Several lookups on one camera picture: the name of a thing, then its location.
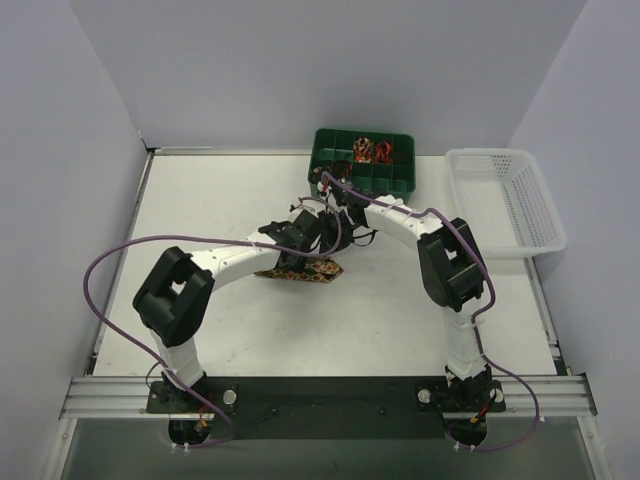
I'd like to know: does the paisley patterned necktie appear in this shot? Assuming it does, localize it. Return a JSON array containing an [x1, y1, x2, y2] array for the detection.
[[253, 256, 344, 284]]

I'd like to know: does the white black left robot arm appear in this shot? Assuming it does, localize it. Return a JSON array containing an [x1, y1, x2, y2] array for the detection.
[[133, 206, 344, 391]]

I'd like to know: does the rolled orange black tie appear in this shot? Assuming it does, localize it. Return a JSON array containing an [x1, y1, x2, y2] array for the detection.
[[373, 141, 393, 165]]

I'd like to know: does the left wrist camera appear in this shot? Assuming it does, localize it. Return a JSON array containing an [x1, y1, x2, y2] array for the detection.
[[289, 196, 315, 212]]

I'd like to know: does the white perforated plastic basket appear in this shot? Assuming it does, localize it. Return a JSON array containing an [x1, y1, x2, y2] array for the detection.
[[445, 148, 567, 259]]

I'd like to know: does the aluminium front rail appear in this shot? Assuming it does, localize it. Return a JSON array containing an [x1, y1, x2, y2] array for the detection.
[[60, 375, 596, 419]]

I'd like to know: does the rolled dark brown tie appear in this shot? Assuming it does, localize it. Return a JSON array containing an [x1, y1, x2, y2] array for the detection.
[[309, 166, 326, 185]]

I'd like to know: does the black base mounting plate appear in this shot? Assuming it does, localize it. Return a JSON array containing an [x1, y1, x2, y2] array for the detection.
[[146, 376, 506, 444]]

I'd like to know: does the green compartment organizer box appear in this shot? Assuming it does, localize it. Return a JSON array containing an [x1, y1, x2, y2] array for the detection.
[[307, 128, 416, 201]]

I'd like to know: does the rolled red black tie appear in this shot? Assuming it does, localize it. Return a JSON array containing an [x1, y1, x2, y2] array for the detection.
[[331, 160, 353, 182]]

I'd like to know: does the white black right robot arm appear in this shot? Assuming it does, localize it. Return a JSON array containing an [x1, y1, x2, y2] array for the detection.
[[323, 178, 496, 396]]

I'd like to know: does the rolled cream paisley tie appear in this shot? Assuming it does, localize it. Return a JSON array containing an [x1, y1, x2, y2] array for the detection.
[[353, 137, 374, 164]]

